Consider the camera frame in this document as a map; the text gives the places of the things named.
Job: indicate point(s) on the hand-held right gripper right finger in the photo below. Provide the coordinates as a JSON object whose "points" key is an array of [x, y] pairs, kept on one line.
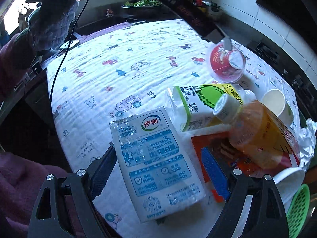
{"points": [[214, 171]]}

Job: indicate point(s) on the person's left hand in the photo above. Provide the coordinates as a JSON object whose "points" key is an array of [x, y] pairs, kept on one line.
{"points": [[52, 24]]}

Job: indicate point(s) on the red snack wrapper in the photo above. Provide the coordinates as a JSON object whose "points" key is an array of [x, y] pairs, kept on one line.
{"points": [[210, 141]]}

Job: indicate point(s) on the white printed blanket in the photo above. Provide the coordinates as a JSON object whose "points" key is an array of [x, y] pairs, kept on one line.
{"points": [[111, 79]]}

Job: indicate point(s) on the green plastic basket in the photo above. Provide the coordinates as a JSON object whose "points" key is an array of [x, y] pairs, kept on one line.
{"points": [[299, 210]]}

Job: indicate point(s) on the green and white drink carton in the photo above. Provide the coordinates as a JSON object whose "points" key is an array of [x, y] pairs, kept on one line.
{"points": [[188, 104]]}

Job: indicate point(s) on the white crumpled plastic bag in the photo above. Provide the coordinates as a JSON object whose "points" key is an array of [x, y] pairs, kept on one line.
{"points": [[307, 138]]}

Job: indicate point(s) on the large red cartoon paper cup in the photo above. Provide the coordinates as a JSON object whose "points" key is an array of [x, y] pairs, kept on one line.
{"points": [[288, 151]]}

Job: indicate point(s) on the white and blue milk carton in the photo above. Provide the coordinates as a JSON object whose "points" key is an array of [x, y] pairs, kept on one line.
{"points": [[153, 158]]}

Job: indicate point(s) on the dark basin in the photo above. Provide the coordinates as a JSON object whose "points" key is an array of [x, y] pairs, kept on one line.
{"points": [[141, 10]]}

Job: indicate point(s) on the small white device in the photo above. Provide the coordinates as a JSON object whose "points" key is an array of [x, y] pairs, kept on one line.
{"points": [[69, 45]]}

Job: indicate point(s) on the green vegetables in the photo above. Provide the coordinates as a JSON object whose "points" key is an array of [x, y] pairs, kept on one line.
{"points": [[141, 3]]}

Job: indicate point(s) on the purple clothing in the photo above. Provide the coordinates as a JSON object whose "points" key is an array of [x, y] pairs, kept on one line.
{"points": [[19, 191]]}

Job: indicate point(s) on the small red cup clear lid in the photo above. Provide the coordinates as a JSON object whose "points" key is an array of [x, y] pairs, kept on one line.
{"points": [[220, 62]]}

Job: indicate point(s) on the purple towel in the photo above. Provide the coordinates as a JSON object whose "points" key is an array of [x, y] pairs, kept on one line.
{"points": [[99, 33]]}

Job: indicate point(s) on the orange juice bottle white cap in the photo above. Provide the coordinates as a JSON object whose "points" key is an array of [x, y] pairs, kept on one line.
{"points": [[250, 133]]}

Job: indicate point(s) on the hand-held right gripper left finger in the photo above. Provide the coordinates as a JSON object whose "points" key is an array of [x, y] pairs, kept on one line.
{"points": [[105, 168]]}

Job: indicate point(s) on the white paper cup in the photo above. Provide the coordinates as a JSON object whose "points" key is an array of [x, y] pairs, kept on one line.
{"points": [[277, 104]]}

